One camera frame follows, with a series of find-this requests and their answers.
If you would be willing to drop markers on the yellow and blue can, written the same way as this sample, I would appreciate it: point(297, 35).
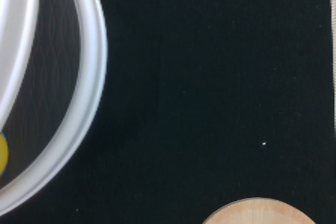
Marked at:
point(3, 153)

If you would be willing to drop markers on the round wooden coaster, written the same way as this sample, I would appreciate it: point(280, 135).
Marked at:
point(258, 211)

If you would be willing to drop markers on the white two-tier lazy Susan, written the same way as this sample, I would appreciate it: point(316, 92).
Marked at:
point(52, 66)

